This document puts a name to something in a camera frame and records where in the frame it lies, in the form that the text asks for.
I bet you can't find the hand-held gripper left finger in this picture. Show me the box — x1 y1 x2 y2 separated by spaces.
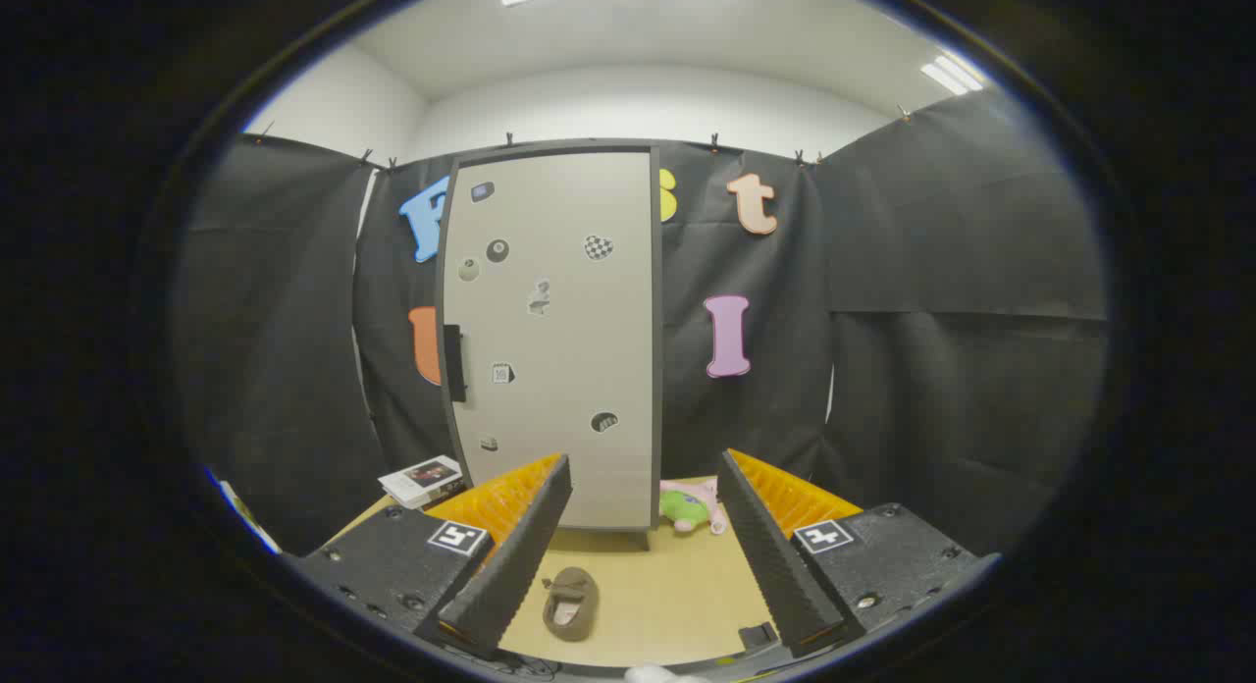
294 453 574 661

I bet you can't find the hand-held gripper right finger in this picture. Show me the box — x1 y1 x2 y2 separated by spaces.
716 448 1003 659

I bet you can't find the brown fuzzy slipper shoe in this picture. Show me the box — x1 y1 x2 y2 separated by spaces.
542 566 601 643

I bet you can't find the black door handle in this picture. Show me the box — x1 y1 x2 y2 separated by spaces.
444 325 468 403

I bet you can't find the grey shoe cabinet door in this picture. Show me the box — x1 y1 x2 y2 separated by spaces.
442 151 654 532

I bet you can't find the grey shoe cabinet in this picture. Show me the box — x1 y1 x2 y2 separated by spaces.
435 138 664 552

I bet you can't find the pink and green plush toy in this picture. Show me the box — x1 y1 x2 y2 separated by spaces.
659 478 729 537

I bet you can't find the white book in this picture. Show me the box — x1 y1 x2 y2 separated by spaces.
378 455 464 510

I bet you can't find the black backdrop cloth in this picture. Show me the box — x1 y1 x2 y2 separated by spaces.
177 89 1110 558

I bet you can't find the small ceiling light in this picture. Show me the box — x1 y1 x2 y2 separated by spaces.
920 52 986 96

